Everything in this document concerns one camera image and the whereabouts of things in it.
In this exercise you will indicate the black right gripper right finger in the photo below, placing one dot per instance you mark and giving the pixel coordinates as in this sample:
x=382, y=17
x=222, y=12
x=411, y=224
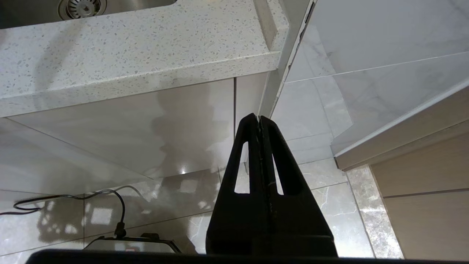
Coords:
x=304, y=227

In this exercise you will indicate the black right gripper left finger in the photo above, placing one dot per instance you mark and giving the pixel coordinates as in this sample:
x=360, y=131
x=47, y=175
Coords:
x=227, y=227

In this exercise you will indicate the grey black robot base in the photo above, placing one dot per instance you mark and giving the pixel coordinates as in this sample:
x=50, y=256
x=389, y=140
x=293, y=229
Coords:
x=139, y=246

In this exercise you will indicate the stainless steel sink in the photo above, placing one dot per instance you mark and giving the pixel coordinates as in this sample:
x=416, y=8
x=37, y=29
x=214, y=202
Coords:
x=139, y=5

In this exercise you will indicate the round metal sink drain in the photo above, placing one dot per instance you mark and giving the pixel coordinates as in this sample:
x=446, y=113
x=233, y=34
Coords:
x=82, y=8

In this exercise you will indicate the beige wooden cabinet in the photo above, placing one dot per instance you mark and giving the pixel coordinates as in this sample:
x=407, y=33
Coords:
x=425, y=190

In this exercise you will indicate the white cabinet door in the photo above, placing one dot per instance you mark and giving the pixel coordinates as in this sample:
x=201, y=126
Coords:
x=121, y=132

